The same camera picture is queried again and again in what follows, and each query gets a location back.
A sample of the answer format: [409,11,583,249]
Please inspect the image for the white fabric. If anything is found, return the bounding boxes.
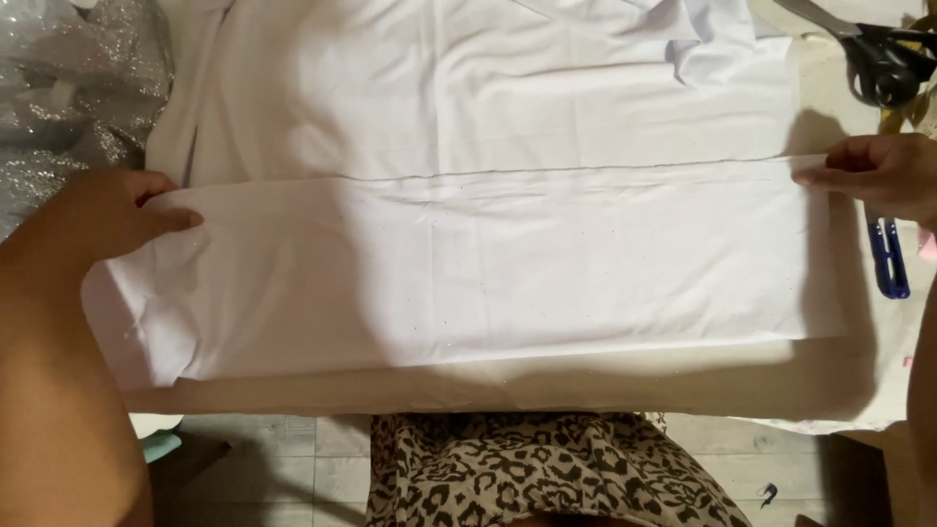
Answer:
[81,0,850,390]

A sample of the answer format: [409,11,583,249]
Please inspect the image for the blue thread snips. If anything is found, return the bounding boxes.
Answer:
[865,212,912,300]

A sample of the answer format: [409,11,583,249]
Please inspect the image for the person's left hand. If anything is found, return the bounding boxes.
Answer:
[20,168,205,266]

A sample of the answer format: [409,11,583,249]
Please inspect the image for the teal stool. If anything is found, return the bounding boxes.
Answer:
[139,429,184,465]

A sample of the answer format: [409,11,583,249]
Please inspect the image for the silver glitter fabric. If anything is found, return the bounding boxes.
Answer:
[0,0,175,243]

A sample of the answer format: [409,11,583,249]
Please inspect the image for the yellow measuring tape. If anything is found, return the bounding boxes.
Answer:
[877,15,937,137]

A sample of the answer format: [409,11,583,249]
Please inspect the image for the black-handled scissors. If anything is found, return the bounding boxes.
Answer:
[774,0,937,109]

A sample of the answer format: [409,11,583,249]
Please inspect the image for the leopard print garment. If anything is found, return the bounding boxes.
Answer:
[365,412,755,527]

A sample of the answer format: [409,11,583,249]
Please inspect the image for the person's right hand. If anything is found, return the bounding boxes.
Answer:
[791,133,937,229]

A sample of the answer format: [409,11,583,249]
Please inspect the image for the cream table cover cloth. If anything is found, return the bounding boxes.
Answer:
[124,0,937,434]

